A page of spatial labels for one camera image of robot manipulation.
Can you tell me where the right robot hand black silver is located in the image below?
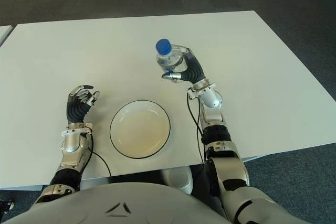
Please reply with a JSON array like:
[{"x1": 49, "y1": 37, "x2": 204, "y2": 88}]
[{"x1": 161, "y1": 45, "x2": 211, "y2": 86}]

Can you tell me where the left robot hand black silver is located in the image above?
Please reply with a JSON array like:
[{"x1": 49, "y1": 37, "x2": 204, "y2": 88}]
[{"x1": 66, "y1": 84, "x2": 101, "y2": 125}]

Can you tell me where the clear water bottle blue cap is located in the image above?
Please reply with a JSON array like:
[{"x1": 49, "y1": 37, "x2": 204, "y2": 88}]
[{"x1": 155, "y1": 38, "x2": 187, "y2": 75}]

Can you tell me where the white plate black rim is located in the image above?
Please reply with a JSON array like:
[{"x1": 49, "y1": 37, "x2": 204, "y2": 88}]
[{"x1": 109, "y1": 100, "x2": 172, "y2": 159}]

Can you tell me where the neighbouring white table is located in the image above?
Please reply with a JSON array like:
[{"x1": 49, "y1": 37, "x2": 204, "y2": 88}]
[{"x1": 0, "y1": 24, "x2": 14, "y2": 48}]

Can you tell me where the grey robot torso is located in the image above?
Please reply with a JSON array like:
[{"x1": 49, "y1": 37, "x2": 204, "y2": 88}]
[{"x1": 0, "y1": 182, "x2": 226, "y2": 224}]

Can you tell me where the black stand caster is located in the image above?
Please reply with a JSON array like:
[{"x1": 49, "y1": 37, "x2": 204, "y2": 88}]
[{"x1": 0, "y1": 199, "x2": 14, "y2": 213}]

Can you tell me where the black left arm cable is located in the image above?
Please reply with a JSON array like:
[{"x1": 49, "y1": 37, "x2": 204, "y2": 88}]
[{"x1": 82, "y1": 132, "x2": 112, "y2": 177}]

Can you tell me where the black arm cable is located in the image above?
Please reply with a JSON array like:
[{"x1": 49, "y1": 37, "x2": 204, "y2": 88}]
[
  {"x1": 82, "y1": 132, "x2": 112, "y2": 177},
  {"x1": 186, "y1": 92, "x2": 206, "y2": 180}
]

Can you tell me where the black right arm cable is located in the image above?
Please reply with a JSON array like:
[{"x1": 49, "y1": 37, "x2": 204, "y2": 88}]
[{"x1": 186, "y1": 92, "x2": 206, "y2": 180}]

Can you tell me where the round table pedestal base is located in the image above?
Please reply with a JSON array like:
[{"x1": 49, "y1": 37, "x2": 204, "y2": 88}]
[{"x1": 161, "y1": 167, "x2": 194, "y2": 195}]

